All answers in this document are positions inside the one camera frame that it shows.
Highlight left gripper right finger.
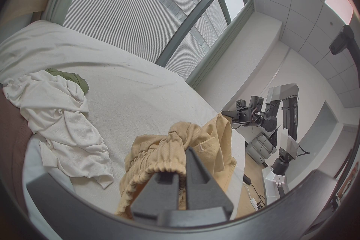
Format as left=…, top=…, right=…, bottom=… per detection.
left=180, top=146, right=234, bottom=218

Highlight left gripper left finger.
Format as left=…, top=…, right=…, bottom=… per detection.
left=131, top=172, right=180, bottom=220

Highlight yellow shorts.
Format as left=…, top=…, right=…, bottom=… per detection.
left=116, top=113, right=238, bottom=217

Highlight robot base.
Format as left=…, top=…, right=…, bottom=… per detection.
left=246, top=132, right=290, bottom=206

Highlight bed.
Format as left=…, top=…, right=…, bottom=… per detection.
left=0, top=19, right=246, bottom=235

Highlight white power strip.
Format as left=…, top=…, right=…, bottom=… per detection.
left=247, top=185, right=263, bottom=210

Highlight white garment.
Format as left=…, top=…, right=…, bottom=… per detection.
left=2, top=70, right=115, bottom=189

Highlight window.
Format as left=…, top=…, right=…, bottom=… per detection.
left=42, top=0, right=255, bottom=91

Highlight olive green garment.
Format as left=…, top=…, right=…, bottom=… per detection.
left=46, top=67, right=90, bottom=95

